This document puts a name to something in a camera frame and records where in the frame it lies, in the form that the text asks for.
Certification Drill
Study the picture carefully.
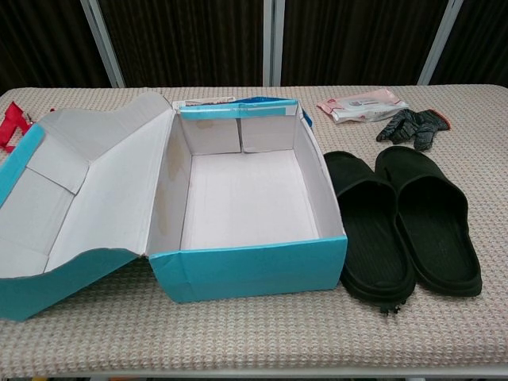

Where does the pink white wet wipes pack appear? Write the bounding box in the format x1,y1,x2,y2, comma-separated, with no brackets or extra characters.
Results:
316,87,410,125

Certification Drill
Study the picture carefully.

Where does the black rubber slipper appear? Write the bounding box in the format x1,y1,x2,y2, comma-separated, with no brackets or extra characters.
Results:
375,145,483,301

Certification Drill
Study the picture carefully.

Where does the red lanyard strap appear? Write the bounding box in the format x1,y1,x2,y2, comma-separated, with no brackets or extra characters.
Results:
0,101,56,152

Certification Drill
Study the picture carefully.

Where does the dark brown curtain panel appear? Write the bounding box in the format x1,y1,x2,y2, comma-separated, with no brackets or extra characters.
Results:
282,0,449,87
430,0,508,87
0,0,116,94
98,0,265,88

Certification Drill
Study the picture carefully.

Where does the teal cardboard shoe box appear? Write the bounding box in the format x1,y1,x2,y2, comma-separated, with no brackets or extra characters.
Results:
0,91,349,323

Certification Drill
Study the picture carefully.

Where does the black grey work glove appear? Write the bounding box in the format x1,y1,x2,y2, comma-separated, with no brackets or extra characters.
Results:
375,107,452,152

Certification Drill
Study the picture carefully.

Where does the black slipper with frayed heel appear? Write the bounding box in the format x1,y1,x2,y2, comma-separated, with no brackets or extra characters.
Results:
324,150,417,317

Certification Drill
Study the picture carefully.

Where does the beige woven tablecloth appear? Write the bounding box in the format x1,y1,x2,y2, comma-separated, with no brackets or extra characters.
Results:
0,85,508,378

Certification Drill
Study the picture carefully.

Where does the grey metal partition post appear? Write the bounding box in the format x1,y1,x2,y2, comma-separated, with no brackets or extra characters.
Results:
261,0,285,87
418,0,464,87
79,0,126,88

